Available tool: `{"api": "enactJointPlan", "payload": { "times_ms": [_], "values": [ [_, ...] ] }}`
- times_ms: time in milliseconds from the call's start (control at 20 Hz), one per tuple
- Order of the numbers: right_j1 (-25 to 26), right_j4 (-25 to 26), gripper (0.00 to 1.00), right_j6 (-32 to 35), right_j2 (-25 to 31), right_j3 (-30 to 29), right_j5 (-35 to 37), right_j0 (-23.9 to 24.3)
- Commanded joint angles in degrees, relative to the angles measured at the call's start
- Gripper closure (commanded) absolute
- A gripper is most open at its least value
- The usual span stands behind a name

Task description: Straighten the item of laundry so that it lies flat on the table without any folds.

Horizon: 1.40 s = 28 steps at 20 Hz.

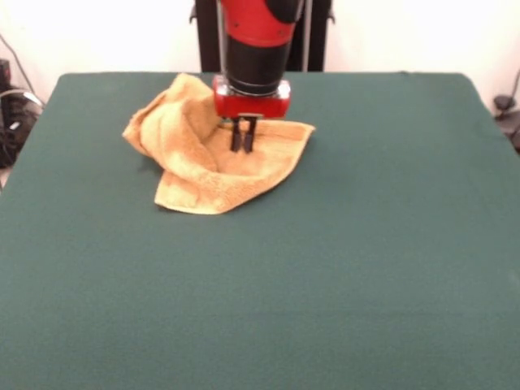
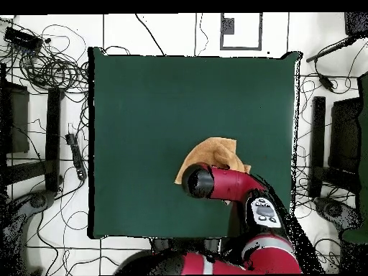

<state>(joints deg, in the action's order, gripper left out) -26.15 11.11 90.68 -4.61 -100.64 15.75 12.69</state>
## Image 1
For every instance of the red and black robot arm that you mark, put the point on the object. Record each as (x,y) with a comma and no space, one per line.
(256,53)

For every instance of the orange terry towel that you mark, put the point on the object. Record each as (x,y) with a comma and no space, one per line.
(195,187)

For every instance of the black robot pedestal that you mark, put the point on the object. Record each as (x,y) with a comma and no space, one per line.
(207,40)

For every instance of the dark green table cloth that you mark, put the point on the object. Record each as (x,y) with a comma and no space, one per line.
(122,284)

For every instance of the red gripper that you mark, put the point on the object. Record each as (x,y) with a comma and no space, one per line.
(252,106)

